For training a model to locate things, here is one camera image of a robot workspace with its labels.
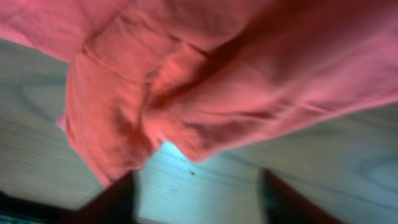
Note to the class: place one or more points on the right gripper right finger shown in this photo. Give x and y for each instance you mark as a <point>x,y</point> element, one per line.
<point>282,204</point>

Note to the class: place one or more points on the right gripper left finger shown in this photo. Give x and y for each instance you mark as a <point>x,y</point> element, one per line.
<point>115,205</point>

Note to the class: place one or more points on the red soccer t-shirt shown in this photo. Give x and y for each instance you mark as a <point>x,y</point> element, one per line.
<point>206,76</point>

